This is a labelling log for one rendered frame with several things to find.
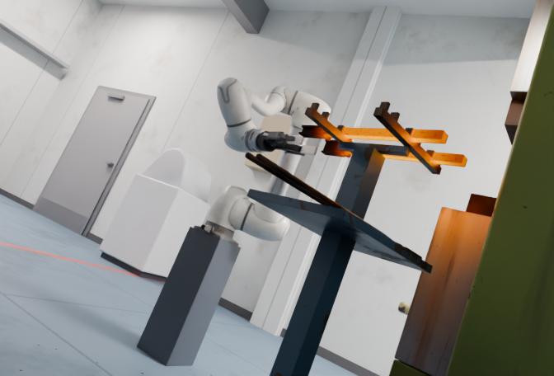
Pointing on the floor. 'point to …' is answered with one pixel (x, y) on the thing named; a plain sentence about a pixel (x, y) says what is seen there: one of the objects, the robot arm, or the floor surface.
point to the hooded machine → (158, 214)
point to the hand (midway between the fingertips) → (303, 145)
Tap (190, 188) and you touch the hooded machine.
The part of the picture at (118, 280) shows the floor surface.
